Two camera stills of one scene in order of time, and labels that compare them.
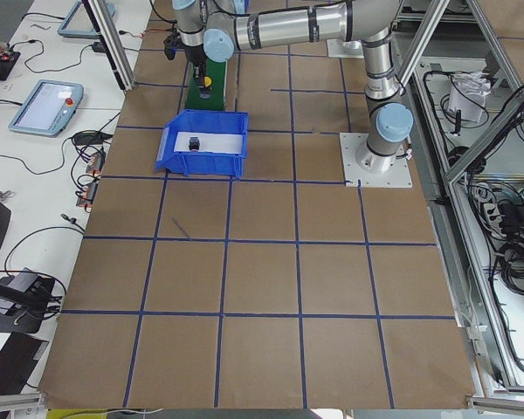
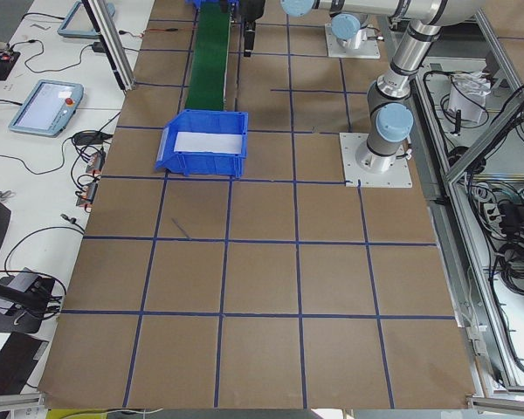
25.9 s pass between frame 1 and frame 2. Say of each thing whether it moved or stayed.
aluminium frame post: stayed
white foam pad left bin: stayed
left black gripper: moved
